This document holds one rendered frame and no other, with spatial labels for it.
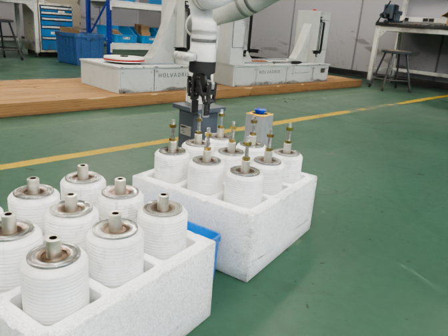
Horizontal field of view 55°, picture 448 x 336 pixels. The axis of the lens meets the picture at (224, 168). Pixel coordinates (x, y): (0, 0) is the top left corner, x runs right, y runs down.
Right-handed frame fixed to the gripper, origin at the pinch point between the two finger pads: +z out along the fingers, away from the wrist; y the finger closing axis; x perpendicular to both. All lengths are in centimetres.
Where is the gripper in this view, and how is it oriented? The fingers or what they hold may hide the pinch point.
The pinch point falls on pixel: (199, 110)
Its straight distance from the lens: 126.9
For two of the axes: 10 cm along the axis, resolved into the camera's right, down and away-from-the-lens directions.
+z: -0.7, 9.5, 3.1
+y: -5.1, -3.1, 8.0
